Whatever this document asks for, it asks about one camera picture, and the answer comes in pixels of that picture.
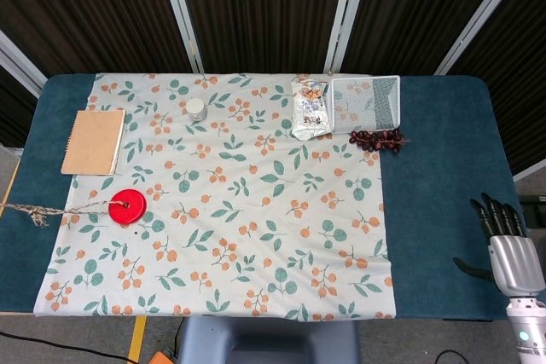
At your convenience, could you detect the white wire mesh basket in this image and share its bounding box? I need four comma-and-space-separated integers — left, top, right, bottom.
328, 74, 402, 133

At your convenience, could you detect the floral patterned tablecloth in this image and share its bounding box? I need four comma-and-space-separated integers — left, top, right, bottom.
32, 72, 399, 321

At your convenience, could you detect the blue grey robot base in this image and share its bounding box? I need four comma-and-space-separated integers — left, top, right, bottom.
176, 315, 362, 364

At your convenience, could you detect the small white lidded jar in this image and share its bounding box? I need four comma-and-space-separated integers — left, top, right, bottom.
187, 97, 207, 122

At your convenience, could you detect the black cable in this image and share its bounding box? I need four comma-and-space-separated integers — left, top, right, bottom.
0, 330, 129, 359

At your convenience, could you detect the silver snack bag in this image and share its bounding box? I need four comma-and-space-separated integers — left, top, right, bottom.
290, 74, 333, 142

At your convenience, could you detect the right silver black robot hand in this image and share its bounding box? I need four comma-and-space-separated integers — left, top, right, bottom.
452, 192, 546, 297

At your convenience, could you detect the brown spiral notebook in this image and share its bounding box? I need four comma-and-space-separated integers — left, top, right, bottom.
60, 108, 127, 176

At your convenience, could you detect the blue felt table mat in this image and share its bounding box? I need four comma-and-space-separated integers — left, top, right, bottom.
0, 73, 527, 321

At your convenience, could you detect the braided twine rope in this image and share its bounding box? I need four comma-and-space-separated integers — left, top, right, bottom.
0, 199, 130, 228

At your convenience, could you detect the red disc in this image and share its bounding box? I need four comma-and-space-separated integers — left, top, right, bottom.
107, 188, 148, 228

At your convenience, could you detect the orange object on floor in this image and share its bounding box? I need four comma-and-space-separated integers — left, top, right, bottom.
148, 350, 177, 364

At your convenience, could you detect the dark red grape bunch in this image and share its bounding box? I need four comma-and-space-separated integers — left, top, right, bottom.
349, 127, 410, 153

